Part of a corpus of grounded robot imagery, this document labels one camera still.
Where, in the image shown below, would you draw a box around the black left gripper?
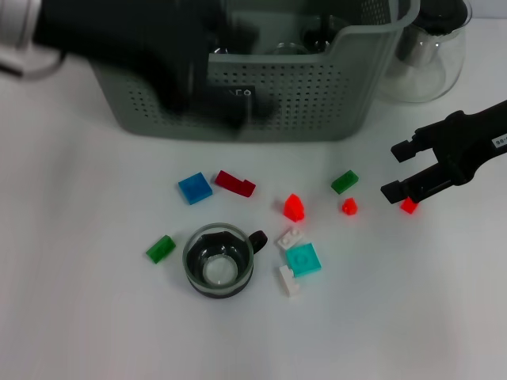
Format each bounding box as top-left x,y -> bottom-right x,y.
33,0 -> 278,132

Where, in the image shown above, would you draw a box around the teal square toy brick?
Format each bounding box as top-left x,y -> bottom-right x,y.
284,241 -> 322,277

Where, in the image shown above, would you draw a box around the blue square toy brick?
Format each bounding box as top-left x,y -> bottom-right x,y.
177,172 -> 214,206

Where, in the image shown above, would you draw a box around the dark red toy brick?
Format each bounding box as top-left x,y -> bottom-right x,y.
215,169 -> 257,198

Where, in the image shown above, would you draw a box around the glass carafe with black lid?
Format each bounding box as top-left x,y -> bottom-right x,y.
378,0 -> 475,105

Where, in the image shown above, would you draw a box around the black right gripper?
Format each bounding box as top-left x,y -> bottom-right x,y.
380,101 -> 507,206

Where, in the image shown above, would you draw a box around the orange-red sloped toy brick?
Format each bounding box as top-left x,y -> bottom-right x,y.
283,192 -> 306,222

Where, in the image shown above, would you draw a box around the white studded toy brick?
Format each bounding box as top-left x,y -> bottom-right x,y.
276,227 -> 306,250

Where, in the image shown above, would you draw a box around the grey-green perforated storage bin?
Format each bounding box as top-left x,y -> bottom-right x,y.
55,0 -> 421,143

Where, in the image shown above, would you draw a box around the small red round brick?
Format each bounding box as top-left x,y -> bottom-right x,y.
339,196 -> 360,217

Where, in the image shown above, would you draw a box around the white notched toy brick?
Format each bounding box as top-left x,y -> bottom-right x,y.
276,264 -> 301,298

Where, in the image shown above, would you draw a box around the green rectangular toy brick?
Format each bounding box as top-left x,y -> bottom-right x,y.
330,169 -> 360,195
145,234 -> 177,264

